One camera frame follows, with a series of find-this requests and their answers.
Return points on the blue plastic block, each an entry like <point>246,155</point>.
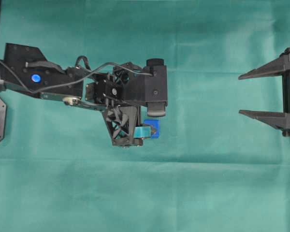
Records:
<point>155,127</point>

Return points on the green table cloth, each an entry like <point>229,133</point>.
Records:
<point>211,170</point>

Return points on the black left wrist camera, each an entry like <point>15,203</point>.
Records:
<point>149,90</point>

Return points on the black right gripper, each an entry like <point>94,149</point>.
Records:
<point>277,67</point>

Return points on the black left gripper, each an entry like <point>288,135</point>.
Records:
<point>122,118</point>

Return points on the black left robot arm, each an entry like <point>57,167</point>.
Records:
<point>25,70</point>

